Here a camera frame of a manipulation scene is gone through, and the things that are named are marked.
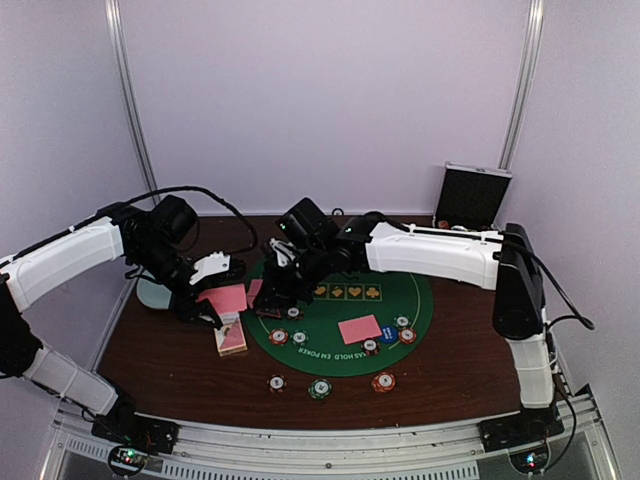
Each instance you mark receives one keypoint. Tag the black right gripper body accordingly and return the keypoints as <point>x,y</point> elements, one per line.
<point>295,283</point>

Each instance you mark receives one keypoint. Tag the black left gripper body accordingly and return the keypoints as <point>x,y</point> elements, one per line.
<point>179,301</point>

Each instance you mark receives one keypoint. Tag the black red triangular dealer marker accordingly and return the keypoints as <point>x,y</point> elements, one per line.
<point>269,313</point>

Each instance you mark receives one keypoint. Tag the red-backed playing card deck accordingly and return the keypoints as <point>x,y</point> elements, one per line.
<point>228,301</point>

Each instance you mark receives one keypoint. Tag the red black chip stack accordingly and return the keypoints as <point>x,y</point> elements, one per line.
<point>277,384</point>

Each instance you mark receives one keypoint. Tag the blue small blind button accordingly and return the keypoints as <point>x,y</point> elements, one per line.
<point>389,334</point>

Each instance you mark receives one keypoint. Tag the green chip stack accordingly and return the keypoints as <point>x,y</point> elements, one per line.
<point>319,389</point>

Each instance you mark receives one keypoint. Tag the orange chip stack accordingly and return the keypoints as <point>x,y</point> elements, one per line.
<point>383,382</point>

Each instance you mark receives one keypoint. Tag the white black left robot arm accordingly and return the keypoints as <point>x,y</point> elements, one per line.
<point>147,239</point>

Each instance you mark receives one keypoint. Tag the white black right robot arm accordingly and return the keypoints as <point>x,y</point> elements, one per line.
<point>315,247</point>

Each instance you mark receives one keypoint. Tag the light blue flower plate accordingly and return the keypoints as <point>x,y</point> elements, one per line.
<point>152,295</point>

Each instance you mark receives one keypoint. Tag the gold playing card box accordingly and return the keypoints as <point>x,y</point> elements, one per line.
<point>230,339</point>

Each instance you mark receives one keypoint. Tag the round green poker mat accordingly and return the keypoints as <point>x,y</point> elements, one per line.
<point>342,297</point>

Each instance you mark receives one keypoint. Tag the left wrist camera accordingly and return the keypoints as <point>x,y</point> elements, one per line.
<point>217,268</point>

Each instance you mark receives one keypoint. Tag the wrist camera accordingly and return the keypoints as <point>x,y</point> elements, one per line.
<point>306,225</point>
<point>217,268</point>

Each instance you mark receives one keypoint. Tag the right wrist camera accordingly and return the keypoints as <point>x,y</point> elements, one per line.
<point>306,225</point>

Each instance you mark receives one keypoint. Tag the metal front rail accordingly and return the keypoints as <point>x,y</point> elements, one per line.
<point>453,450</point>

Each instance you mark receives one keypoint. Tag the left aluminium frame post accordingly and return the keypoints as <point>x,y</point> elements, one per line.
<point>118,41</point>

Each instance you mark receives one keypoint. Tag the aluminium frame post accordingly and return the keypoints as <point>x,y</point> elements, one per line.
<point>118,41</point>
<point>526,73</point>

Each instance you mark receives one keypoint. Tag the right aluminium frame post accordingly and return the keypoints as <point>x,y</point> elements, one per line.
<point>526,73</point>

